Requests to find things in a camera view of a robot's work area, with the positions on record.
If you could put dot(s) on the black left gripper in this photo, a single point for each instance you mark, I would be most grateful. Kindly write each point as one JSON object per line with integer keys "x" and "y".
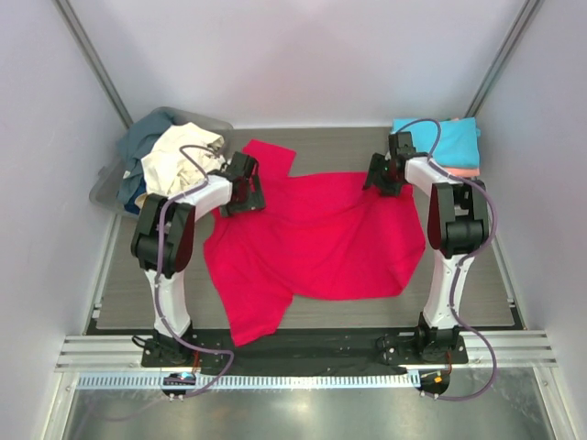
{"x": 254, "y": 200}

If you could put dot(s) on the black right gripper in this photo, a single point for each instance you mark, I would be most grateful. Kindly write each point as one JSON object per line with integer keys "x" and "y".
{"x": 378, "y": 163}

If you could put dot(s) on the red pink t shirt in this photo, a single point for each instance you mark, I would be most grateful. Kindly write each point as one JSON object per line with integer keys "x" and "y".
{"x": 323, "y": 236}

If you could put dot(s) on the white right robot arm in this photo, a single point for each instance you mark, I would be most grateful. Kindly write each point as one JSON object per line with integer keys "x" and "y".
{"x": 458, "y": 226}

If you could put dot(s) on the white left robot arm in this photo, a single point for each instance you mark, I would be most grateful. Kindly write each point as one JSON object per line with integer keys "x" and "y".
{"x": 163, "y": 244}

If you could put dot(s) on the folded salmon t shirt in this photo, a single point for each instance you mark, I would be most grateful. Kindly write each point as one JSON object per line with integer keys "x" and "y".
{"x": 464, "y": 173}

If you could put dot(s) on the folded turquoise t shirt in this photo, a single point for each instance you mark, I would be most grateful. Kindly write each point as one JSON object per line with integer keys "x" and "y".
{"x": 458, "y": 143}

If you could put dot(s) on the cream white t shirt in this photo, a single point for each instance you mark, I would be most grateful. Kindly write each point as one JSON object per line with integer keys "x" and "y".
{"x": 180, "y": 157}

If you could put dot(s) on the grey-blue t shirt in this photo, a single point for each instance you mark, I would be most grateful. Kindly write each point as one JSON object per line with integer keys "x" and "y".
{"x": 135, "y": 145}

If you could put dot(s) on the dark blue t shirt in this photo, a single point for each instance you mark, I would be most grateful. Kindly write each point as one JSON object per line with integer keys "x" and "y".
{"x": 136, "y": 200}

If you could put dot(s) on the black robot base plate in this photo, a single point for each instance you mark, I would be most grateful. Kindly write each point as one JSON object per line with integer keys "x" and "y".
{"x": 310, "y": 352}

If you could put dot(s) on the right corner aluminium post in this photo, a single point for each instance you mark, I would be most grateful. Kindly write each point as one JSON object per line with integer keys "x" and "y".
{"x": 513, "y": 37}

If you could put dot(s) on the corner aluminium post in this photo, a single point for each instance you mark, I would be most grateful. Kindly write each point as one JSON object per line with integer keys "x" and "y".
{"x": 93, "y": 59}
{"x": 513, "y": 37}

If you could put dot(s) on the left corner aluminium post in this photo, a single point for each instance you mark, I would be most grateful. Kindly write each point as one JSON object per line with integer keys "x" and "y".
{"x": 93, "y": 59}

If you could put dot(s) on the slotted cable duct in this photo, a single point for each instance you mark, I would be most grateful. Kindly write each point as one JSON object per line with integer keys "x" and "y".
{"x": 167, "y": 381}

